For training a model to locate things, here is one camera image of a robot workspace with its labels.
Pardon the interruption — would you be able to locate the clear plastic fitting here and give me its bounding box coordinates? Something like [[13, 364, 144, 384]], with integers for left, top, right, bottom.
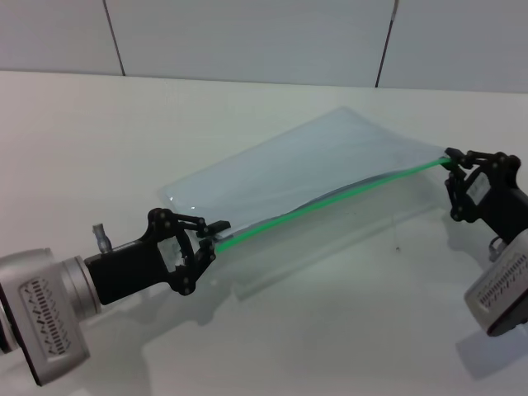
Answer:
[[92, 222, 113, 253]]

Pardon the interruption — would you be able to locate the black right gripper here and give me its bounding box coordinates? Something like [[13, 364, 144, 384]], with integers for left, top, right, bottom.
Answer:
[[444, 146, 528, 244]]

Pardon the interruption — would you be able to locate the clear document bag green zipper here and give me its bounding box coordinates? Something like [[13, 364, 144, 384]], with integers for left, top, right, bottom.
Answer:
[[158, 106, 455, 265]]

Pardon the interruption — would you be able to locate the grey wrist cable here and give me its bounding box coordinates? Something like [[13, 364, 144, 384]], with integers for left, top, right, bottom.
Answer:
[[488, 237, 507, 262]]

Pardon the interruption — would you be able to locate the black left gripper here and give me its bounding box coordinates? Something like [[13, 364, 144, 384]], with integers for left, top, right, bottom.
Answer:
[[84, 208, 230, 306]]

